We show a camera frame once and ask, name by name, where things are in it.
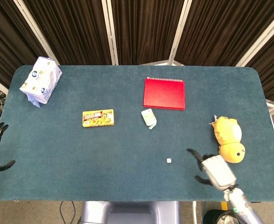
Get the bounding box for pale green small packet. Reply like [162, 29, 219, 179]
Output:
[141, 108, 157, 131]

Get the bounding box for black floor cable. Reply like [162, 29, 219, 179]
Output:
[58, 201, 65, 224]

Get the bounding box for yellow plush duck toy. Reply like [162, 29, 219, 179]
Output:
[209, 114, 246, 163]

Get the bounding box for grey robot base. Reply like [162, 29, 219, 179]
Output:
[80, 201, 182, 224]

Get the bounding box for white partition frame post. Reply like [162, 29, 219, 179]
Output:
[13, 0, 60, 66]
[168, 0, 193, 66]
[101, 0, 119, 65]
[235, 9, 274, 68]

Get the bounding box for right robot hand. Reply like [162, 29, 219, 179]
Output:
[186, 148, 237, 191]

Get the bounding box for red spiral notebook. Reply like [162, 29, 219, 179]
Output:
[142, 77, 186, 111]

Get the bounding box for dark pleated curtain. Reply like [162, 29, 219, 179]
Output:
[0, 0, 274, 103]

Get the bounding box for yellow curry box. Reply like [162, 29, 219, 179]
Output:
[82, 108, 115, 128]

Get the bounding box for black waste bin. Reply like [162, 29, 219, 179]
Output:
[202, 209, 239, 224]

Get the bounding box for white blue tissue pack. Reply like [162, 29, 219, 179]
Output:
[19, 56, 63, 109]

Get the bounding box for blue felt table cover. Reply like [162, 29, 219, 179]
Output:
[0, 64, 274, 203]

